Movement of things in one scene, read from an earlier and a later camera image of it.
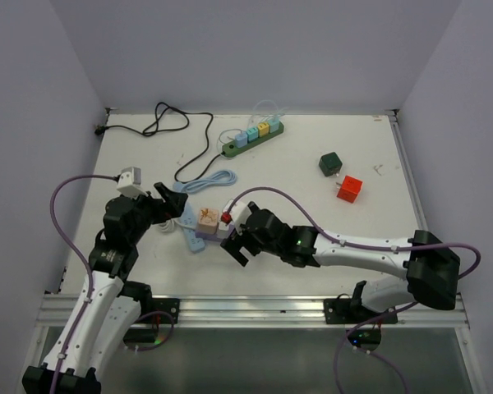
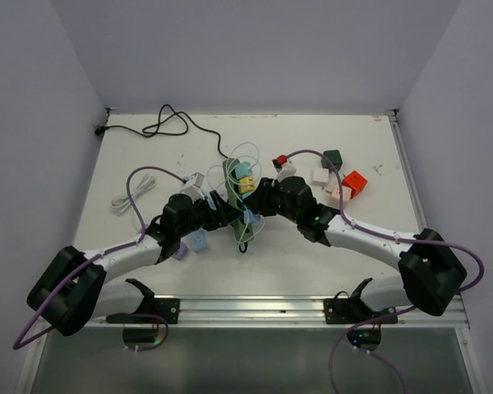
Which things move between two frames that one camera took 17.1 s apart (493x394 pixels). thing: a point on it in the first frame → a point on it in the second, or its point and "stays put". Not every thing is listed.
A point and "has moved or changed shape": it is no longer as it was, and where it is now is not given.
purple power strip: [214, 237] → [181, 252]
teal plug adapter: [252, 134] → [243, 170]
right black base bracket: [344, 311] stays put
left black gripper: [173, 202] → [223, 213]
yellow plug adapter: [264, 129] → [246, 185]
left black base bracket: [155, 310] stays put
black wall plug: [99, 130] stays put
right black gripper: [235, 243] → [258, 202]
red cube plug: [350, 189] has moved or changed shape
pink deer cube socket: [208, 221] has moved or changed shape
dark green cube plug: [330, 164] has moved or changed shape
